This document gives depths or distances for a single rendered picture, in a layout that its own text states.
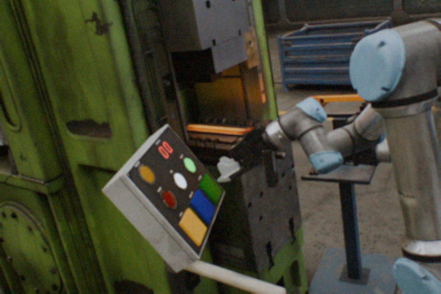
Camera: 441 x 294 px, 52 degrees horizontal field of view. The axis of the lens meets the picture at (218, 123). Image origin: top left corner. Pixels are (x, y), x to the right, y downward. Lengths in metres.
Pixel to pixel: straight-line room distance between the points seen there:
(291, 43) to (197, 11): 4.22
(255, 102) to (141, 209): 1.07
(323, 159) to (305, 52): 4.53
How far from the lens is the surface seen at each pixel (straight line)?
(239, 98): 2.02
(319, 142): 1.16
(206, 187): 1.32
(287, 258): 2.06
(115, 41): 1.46
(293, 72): 5.77
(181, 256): 1.15
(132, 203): 1.12
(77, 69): 1.71
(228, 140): 1.73
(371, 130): 1.16
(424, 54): 0.85
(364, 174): 2.06
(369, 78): 0.84
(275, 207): 1.89
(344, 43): 5.40
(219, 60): 1.60
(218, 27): 1.61
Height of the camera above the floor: 1.61
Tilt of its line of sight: 18 degrees down
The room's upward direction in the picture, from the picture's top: 11 degrees counter-clockwise
